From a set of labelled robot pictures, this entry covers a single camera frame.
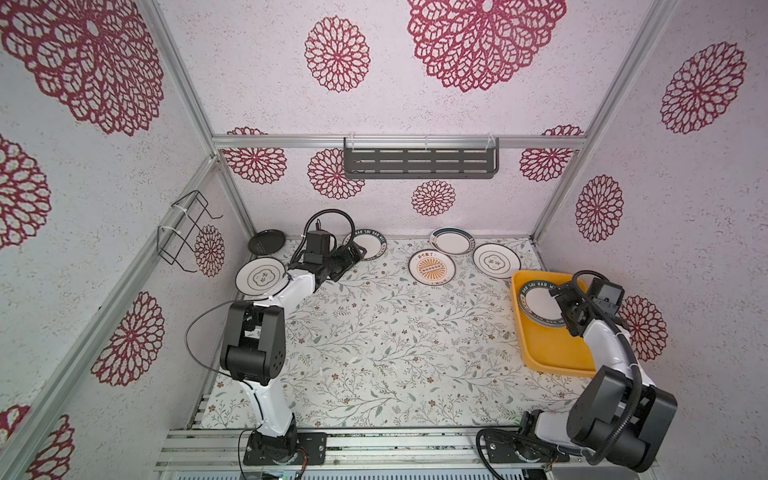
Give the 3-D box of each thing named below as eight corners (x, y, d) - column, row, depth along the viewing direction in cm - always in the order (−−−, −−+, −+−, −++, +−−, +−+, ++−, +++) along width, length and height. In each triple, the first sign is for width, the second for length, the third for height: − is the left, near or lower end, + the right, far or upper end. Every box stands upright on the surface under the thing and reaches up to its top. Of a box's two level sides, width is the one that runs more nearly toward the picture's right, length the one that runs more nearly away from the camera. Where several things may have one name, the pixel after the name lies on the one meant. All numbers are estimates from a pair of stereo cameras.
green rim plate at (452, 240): (432, 254, 118) (433, 250, 116) (429, 231, 126) (429, 227, 124) (476, 254, 118) (477, 250, 116) (470, 231, 126) (471, 227, 124)
